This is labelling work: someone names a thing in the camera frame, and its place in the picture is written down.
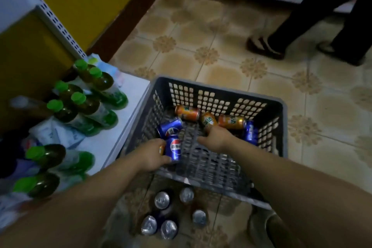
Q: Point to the white perforated shelf upright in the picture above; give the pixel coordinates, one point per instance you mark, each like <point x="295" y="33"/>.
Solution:
<point x="52" y="18"/>

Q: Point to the person's left forearm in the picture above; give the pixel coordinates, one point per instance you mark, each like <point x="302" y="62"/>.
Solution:
<point x="78" y="204"/>

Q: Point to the person's right forearm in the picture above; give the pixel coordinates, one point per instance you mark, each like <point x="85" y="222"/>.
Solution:
<point x="290" y="186"/>

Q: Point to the person's left thumb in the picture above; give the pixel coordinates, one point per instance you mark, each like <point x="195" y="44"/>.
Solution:
<point x="163" y="161"/>

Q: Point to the white shelf board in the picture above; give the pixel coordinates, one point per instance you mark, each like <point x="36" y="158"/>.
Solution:
<point x="128" y="117"/>

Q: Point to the person's left hand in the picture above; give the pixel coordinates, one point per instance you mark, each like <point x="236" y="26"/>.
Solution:
<point x="148" y="155"/>

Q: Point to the person's grey shoe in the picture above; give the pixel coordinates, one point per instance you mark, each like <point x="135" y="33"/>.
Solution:
<point x="266" y="227"/>

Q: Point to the orange soda can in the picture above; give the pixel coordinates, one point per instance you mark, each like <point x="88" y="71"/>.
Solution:
<point x="187" y="112"/>
<point x="232" y="122"/>
<point x="207" y="120"/>

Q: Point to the person's right hand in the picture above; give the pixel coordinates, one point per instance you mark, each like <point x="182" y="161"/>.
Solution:
<point x="218" y="139"/>

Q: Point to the person's right thumb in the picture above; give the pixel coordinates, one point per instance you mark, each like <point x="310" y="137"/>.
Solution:
<point x="204" y="140"/>

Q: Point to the grey plastic crate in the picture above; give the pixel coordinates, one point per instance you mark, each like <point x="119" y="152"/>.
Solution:
<point x="203" y="163"/>

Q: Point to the silver-topped dark soda can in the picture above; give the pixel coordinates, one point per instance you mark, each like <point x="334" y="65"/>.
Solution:
<point x="186" y="195"/>
<point x="148" y="225"/>
<point x="162" y="200"/>
<point x="200" y="217"/>
<point x="169" y="229"/>

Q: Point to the white-capped drink bottle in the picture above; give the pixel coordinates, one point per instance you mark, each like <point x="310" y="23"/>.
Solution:
<point x="27" y="104"/>

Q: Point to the blue soda can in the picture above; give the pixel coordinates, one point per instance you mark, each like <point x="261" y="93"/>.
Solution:
<point x="170" y="127"/>
<point x="250" y="133"/>
<point x="173" y="148"/>

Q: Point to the group of green-capped tea bottles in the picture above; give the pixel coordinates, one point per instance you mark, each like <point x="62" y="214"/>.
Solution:
<point x="87" y="108"/>

